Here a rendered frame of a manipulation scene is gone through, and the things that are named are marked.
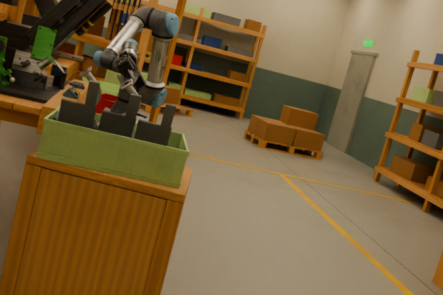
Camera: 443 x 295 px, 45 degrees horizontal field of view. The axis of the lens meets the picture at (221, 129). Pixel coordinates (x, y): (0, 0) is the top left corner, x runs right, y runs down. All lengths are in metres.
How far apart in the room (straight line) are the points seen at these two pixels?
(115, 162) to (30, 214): 0.42
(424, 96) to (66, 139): 6.88
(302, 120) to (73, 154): 7.67
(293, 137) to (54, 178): 7.22
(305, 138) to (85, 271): 7.27
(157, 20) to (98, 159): 0.89
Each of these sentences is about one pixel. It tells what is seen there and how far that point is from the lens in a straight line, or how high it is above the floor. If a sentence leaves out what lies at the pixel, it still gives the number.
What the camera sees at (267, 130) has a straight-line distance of 9.01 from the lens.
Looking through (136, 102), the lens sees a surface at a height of 1.10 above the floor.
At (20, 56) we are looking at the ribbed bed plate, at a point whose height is 1.06.
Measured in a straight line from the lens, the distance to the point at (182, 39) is 11.90.
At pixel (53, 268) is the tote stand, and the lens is 2.47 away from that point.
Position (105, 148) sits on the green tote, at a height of 0.89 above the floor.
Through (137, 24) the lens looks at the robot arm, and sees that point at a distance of 2.85.
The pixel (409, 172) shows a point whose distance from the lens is 8.52.
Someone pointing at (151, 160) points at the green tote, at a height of 0.88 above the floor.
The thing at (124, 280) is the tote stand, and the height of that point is 0.36.
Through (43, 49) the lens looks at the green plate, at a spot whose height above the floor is 1.13.
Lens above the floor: 1.41
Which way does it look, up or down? 8 degrees down
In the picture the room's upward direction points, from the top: 15 degrees clockwise
